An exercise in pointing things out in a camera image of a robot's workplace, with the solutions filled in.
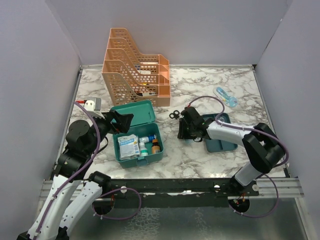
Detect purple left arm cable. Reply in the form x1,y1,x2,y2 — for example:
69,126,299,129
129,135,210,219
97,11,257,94
34,100,142,236

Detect white bottle green label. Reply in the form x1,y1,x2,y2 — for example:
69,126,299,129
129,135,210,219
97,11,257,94
138,142,149,157

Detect amber medicine bottle orange cap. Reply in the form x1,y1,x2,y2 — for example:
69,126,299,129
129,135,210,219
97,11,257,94
151,138,161,154

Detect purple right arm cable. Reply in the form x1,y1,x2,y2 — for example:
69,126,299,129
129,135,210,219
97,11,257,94
185,95,291,218

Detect teal plastic medicine box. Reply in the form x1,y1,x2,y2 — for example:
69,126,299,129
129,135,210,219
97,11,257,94
112,100,164,169

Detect white blue wipes packet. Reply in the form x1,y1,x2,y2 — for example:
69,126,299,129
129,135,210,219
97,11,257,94
117,134,140,160

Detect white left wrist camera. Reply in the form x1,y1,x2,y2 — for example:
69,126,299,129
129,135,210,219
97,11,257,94
76,97,104,119

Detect peach plastic file organizer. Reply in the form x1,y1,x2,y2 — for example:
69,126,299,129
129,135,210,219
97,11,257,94
101,28,171,107

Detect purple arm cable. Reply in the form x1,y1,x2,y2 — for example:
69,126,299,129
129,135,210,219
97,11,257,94
185,95,291,218
34,100,142,236

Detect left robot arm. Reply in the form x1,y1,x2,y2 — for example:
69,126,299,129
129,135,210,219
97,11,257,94
17,105,155,240

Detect blue toothbrush blister pack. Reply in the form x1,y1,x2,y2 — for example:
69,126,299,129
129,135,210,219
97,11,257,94
213,86,238,108

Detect black handled scissors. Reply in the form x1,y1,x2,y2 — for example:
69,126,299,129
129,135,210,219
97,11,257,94
169,110,180,120

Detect black metal base rail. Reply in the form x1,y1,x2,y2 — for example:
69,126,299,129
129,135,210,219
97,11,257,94
110,178,259,208

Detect teal divided tray insert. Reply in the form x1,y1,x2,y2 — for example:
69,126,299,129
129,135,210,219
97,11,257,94
202,113,238,153

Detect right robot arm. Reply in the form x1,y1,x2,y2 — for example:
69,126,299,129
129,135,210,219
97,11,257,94
178,106,289,196

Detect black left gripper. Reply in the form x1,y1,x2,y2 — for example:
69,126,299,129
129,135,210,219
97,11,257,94
86,108,134,155

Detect white blue bandage roll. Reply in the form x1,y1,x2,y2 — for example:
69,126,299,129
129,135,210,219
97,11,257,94
139,134,157,143

